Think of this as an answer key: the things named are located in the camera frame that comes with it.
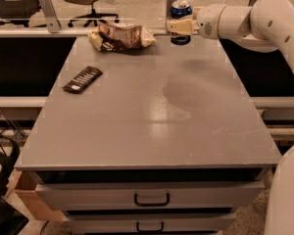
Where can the grey lower drawer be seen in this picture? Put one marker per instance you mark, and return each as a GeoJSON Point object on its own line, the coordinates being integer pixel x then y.
{"type": "Point", "coordinates": [150, 223]}

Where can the blue pepsi can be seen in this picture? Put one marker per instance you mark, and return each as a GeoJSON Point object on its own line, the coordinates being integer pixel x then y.
{"type": "Point", "coordinates": [178, 10]}

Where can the cardboard box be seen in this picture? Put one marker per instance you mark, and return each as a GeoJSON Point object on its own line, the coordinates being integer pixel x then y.
{"type": "Point", "coordinates": [23, 185]}

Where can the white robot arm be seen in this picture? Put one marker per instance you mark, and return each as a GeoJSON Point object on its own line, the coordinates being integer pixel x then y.
{"type": "Point", "coordinates": [261, 27]}

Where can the brown chip bag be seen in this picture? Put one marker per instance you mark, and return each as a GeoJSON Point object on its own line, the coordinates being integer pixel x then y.
{"type": "Point", "coordinates": [114, 38]}

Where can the black chair lower left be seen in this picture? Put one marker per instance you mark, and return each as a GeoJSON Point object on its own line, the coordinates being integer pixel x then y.
{"type": "Point", "coordinates": [12, 221]}

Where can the grey upper drawer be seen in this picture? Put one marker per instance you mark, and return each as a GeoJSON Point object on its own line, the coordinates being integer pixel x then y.
{"type": "Point", "coordinates": [152, 195]}

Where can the black snack bar wrapper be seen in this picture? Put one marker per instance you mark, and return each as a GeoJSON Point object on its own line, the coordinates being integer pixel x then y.
{"type": "Point", "coordinates": [84, 78]}

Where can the left metal bracket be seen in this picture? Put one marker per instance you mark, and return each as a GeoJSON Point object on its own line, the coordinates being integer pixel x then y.
{"type": "Point", "coordinates": [49, 13]}

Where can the grey drawer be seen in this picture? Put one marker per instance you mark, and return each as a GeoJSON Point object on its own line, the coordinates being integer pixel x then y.
{"type": "Point", "coordinates": [150, 223]}
{"type": "Point", "coordinates": [152, 195]}

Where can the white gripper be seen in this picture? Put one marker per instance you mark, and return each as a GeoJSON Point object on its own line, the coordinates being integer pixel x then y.
{"type": "Point", "coordinates": [207, 23]}

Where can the middle metal bracket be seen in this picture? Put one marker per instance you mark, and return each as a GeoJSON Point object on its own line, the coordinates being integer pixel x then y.
{"type": "Point", "coordinates": [168, 9]}

